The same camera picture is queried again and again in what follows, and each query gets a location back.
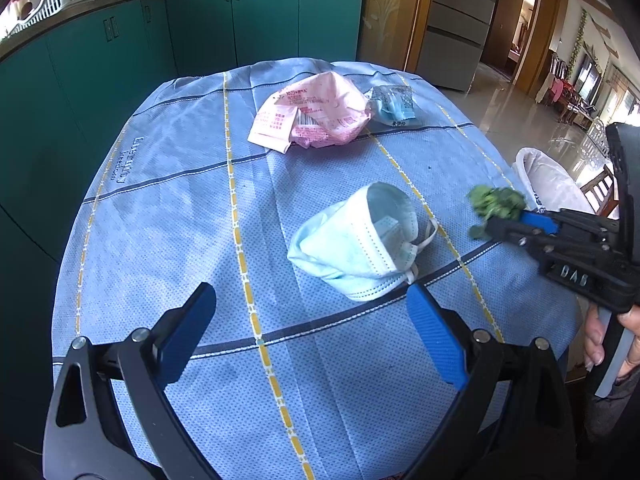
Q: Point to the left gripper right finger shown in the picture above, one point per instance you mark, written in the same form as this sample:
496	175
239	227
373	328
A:
510	418

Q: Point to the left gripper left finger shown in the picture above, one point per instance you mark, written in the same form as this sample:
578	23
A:
85	437

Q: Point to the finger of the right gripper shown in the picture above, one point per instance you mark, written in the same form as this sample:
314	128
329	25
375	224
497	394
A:
540	221
514	232

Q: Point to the green vegetable scrap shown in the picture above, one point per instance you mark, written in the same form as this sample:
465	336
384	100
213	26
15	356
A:
501	203

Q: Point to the light blue face mask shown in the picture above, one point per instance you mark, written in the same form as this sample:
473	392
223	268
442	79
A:
366	246

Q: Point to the pink plastic wrapper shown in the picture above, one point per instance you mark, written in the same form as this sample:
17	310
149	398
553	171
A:
319	111

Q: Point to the teal kitchen cabinets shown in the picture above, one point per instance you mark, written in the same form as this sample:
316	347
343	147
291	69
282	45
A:
68	86

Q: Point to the person's right hand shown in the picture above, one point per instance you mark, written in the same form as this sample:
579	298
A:
594	333

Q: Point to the wooden dining chair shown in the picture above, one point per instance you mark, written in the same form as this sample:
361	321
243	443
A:
601	192

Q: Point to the clear blue packet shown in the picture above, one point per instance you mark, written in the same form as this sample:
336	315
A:
393	106

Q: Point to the blue checked tablecloth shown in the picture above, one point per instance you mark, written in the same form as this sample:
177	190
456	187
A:
310	368

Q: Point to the grey refrigerator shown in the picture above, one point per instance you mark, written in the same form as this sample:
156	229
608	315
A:
453	41

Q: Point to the wooden sliding door frame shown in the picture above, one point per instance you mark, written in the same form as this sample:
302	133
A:
392	32

